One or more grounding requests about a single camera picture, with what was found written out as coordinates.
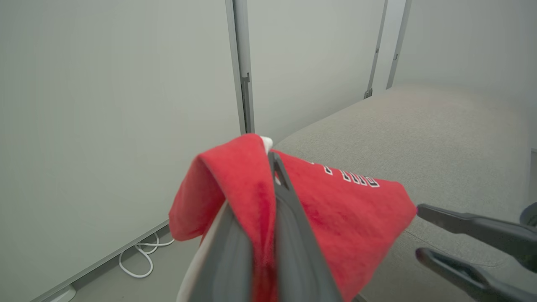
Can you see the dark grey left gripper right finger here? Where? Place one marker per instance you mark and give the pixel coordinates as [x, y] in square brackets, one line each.
[300, 260]

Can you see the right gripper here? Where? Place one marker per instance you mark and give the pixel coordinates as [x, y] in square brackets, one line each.
[530, 216]

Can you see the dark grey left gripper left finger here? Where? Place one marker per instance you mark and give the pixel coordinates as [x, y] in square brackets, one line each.
[226, 268]

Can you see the red and white garment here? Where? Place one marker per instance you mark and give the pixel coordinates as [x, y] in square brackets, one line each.
[344, 209]

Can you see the grey fabric sofa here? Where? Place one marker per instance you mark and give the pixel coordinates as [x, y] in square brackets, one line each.
[440, 138]

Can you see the white partition panel grey frame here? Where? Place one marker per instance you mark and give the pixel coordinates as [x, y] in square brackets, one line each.
[105, 105]
[474, 37]
[310, 54]

